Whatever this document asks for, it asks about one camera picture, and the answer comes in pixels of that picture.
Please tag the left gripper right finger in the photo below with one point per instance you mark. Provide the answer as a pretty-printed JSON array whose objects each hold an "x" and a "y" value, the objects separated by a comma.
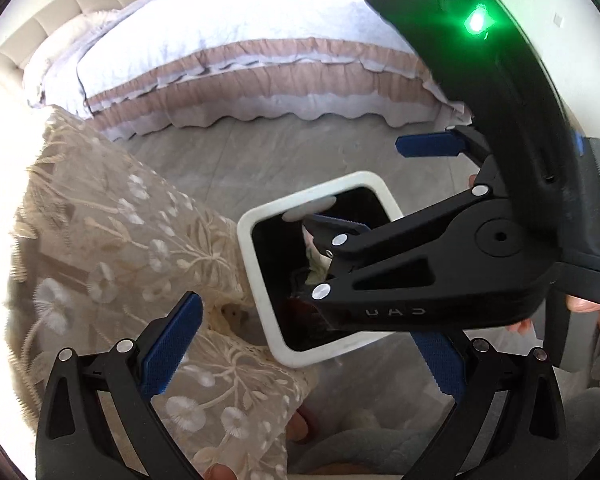
[{"x": 507, "y": 420}]

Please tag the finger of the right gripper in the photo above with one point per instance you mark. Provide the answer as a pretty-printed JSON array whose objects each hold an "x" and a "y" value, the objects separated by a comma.
[
  {"x": 341, "y": 237},
  {"x": 451, "y": 142}
]

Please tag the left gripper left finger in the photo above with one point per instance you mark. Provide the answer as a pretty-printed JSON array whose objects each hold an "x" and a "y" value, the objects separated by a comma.
[{"x": 74, "y": 440}]

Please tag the white square trash bin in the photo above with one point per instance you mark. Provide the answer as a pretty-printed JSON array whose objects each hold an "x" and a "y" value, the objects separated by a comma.
[{"x": 274, "y": 247}]

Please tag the beige embroidered tablecloth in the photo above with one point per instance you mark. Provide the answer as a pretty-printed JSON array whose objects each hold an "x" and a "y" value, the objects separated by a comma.
[{"x": 102, "y": 246}]

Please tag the bed with lavender cover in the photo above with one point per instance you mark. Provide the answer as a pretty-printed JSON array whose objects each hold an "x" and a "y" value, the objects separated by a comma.
[{"x": 189, "y": 63}]

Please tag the black camera box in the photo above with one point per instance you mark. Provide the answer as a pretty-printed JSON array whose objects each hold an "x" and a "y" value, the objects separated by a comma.
[{"x": 479, "y": 55}]

